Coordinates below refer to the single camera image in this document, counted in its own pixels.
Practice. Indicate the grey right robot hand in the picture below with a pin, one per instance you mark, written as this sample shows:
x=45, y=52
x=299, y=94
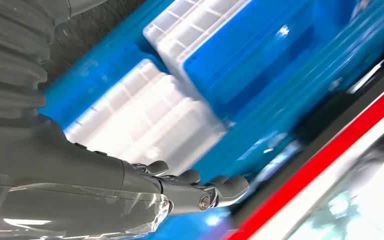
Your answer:
x=62, y=185

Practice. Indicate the blue steel shelf rack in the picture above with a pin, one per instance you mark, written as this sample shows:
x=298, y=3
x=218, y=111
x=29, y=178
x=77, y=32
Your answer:
x=89, y=76

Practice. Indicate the blue plastic crate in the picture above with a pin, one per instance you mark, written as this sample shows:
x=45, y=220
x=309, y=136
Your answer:
x=245, y=66

